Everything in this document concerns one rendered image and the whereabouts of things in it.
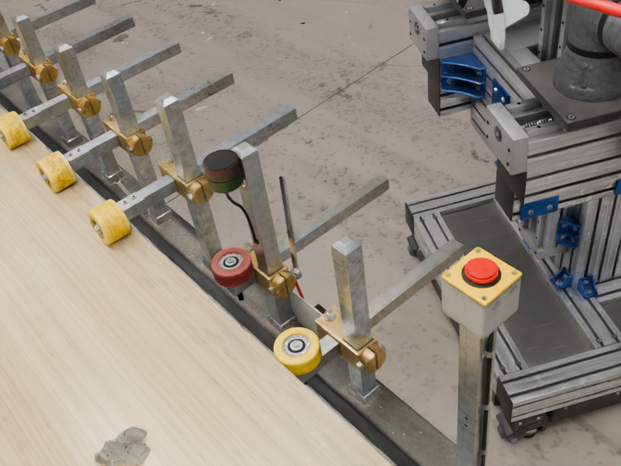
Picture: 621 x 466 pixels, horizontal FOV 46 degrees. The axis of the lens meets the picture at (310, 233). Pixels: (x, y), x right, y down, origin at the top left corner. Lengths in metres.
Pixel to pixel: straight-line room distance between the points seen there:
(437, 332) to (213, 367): 1.26
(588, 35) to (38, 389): 1.17
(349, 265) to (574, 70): 0.64
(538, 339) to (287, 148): 1.52
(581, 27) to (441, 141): 1.73
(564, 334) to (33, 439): 1.44
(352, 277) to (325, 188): 1.82
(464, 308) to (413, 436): 0.51
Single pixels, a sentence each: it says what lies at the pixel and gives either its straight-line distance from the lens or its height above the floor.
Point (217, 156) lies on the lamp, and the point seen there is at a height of 1.17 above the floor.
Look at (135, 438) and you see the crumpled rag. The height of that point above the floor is 0.91.
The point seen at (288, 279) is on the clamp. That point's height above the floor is 0.86.
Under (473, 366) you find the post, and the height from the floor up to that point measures 1.06.
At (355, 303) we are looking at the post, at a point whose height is 0.98.
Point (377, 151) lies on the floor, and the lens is 3.12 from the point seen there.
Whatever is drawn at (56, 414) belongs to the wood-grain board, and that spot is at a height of 0.90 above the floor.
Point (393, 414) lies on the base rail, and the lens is 1.40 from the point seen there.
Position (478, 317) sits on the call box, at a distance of 0.91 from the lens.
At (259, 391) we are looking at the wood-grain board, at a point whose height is 0.90.
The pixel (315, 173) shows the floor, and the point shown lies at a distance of 3.04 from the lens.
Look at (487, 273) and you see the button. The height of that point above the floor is 1.23.
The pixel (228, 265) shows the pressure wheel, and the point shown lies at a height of 0.90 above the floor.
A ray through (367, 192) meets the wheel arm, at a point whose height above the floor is 0.86.
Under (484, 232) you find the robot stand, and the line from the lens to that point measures 2.43.
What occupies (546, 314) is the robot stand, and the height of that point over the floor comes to 0.21.
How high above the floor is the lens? 1.89
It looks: 43 degrees down
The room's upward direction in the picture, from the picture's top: 10 degrees counter-clockwise
